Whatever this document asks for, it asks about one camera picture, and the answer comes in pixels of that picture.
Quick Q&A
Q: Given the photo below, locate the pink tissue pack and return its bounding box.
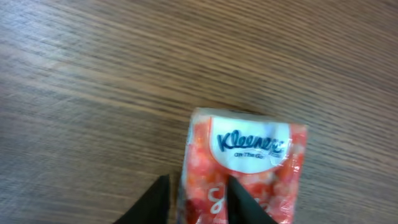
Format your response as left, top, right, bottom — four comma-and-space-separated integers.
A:
177, 108, 308, 223

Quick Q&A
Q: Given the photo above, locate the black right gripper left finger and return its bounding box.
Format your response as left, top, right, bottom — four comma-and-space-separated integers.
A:
114, 175, 170, 224

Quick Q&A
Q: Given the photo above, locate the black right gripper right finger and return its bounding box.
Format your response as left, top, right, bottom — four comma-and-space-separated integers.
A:
226, 175, 277, 224

